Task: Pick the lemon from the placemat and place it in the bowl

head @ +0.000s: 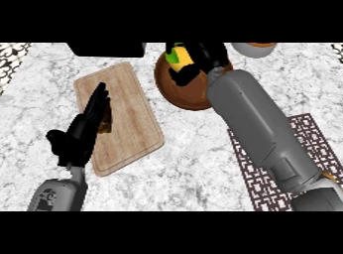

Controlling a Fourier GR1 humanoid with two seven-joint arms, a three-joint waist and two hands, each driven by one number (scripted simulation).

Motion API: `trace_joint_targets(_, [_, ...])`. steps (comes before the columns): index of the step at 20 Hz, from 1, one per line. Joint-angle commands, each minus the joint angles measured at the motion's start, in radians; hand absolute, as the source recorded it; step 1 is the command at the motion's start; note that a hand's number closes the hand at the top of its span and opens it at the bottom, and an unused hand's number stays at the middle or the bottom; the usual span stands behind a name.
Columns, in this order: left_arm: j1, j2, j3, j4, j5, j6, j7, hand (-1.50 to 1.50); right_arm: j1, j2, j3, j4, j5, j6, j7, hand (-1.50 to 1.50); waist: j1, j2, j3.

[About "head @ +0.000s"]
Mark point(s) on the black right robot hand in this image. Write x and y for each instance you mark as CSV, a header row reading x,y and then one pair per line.
x,y
208,54

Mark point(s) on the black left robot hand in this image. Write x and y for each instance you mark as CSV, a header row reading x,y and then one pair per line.
x,y
81,132

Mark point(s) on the yellow lemon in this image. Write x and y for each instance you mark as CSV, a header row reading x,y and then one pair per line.
x,y
181,59

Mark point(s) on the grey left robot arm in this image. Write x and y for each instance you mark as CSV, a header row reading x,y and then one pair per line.
x,y
56,195

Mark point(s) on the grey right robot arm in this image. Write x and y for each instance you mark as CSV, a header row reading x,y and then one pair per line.
x,y
257,122

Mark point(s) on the brown wooden bowl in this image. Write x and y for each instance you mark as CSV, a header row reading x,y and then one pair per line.
x,y
186,96

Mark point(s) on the brown patterned placemat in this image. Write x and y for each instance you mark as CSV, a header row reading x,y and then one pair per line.
x,y
257,185

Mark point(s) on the small brown food item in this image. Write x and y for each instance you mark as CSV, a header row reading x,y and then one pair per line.
x,y
105,124

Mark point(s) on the grey pot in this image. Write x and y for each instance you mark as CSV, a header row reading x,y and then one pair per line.
x,y
254,50

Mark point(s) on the pale wooden cutting board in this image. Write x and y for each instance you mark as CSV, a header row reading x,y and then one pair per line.
x,y
130,125

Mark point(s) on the black appliance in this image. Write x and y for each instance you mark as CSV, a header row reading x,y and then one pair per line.
x,y
105,49

